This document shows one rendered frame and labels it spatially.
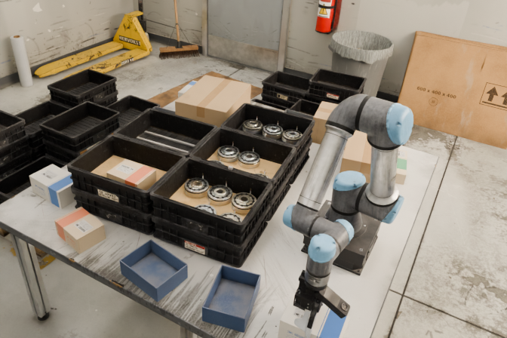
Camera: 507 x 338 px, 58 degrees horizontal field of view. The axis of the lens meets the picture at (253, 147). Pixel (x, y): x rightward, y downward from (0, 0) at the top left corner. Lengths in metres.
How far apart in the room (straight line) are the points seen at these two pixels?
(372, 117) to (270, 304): 0.75
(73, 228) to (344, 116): 1.13
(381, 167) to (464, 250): 1.79
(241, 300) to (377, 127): 0.77
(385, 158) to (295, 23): 3.62
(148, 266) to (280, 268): 0.50
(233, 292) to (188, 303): 0.16
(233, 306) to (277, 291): 0.18
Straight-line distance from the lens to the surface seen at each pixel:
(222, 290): 1.75
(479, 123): 4.58
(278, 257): 1.88
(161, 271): 1.82
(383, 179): 1.62
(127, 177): 1.95
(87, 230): 1.93
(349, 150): 2.29
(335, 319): 1.61
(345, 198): 1.78
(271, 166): 2.15
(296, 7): 4.99
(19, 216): 2.20
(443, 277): 3.05
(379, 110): 1.43
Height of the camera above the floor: 2.03
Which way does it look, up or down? 32 degrees down
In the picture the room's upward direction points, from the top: 4 degrees clockwise
